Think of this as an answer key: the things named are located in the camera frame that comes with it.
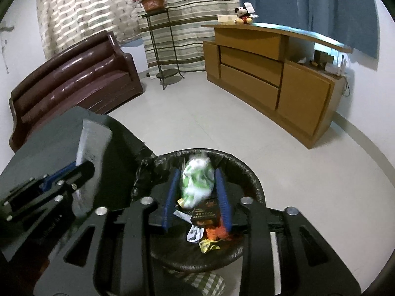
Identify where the beige patterned curtain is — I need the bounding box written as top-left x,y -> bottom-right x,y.
35,0 -> 142,59

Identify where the mouse plush toy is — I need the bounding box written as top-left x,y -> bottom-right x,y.
234,6 -> 259,25

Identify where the green checked cloth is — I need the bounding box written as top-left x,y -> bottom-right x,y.
167,268 -> 226,296

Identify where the trash bin with black bag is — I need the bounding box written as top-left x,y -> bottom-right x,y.
131,148 -> 266,273

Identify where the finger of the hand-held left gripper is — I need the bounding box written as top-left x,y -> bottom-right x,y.
4,161 -> 95,221
0,163 -> 78,205

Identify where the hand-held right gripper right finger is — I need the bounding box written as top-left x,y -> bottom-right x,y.
214,169 -> 361,296

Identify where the white paper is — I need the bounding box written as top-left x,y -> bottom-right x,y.
186,223 -> 206,242

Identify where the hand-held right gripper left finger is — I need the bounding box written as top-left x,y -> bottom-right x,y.
34,168 -> 182,296

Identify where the dark grey tablecloth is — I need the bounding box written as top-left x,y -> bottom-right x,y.
0,106 -> 155,262

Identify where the metal plant stand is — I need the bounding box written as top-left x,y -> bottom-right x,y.
142,9 -> 185,90

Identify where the wooden cabinet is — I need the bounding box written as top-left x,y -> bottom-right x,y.
200,23 -> 353,149

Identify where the blue curtain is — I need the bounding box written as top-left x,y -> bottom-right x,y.
237,0 -> 379,59

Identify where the wall cable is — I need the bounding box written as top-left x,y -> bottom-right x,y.
1,21 -> 14,74

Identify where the white router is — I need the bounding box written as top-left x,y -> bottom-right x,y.
325,54 -> 348,76

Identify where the dark box in cabinet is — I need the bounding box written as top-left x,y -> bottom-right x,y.
314,50 -> 334,67

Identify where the orange plastic bag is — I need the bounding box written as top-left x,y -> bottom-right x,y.
204,219 -> 233,241

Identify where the green and white wrapper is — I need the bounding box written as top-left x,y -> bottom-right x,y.
180,156 -> 215,208

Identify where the yellow green wrapper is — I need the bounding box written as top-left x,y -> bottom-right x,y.
199,239 -> 221,253

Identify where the black cardboard box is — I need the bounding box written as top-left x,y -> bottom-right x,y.
189,199 -> 221,227

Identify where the brown leather sofa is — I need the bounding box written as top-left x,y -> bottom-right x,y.
9,31 -> 144,153

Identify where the striped curtain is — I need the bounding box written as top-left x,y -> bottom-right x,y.
130,0 -> 241,73

